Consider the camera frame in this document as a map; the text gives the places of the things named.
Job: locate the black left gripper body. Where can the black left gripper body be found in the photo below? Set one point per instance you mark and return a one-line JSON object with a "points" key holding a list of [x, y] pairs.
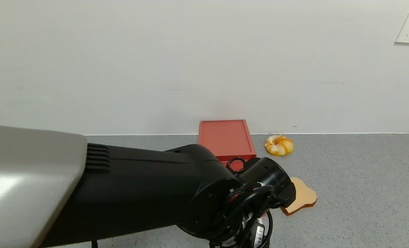
{"points": [[258, 236]]}

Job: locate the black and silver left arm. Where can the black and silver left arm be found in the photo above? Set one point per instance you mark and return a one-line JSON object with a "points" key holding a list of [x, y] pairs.
{"points": [[139, 193]]}

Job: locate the red drawer cabinet case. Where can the red drawer cabinet case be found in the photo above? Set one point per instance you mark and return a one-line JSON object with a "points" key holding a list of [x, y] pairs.
{"points": [[225, 137]]}

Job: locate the toast bread slice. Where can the toast bread slice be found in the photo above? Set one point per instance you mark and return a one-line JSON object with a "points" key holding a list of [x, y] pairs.
{"points": [[304, 196]]}

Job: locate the orange glazed bagel bread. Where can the orange glazed bagel bread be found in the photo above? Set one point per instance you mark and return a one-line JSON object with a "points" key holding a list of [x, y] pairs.
{"points": [[278, 146]]}

